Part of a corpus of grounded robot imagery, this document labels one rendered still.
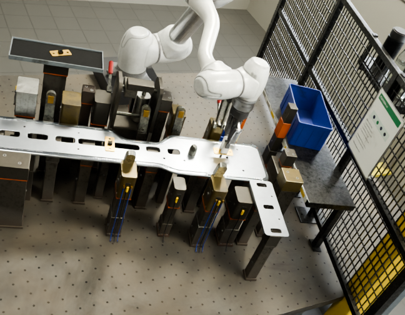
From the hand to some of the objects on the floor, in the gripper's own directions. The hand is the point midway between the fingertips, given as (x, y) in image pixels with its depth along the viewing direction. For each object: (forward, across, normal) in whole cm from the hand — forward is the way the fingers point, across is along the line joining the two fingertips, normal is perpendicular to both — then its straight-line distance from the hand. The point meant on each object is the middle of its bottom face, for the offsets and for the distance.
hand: (225, 144), depth 222 cm
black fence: (+107, -30, +56) cm, 124 cm away
